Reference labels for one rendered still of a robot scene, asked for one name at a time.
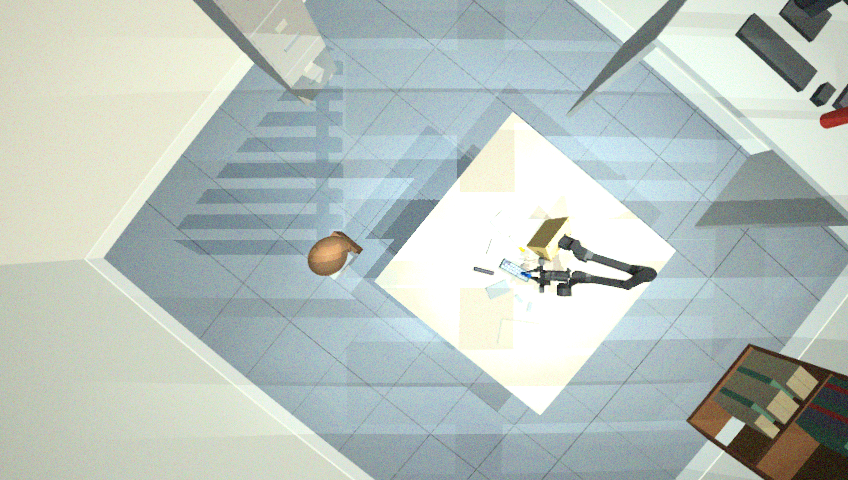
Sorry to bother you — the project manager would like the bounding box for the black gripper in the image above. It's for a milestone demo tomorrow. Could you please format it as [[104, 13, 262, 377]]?
[[525, 257, 556, 294]]

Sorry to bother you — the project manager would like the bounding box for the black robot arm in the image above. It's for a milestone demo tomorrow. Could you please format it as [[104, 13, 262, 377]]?
[[539, 233, 657, 297]]

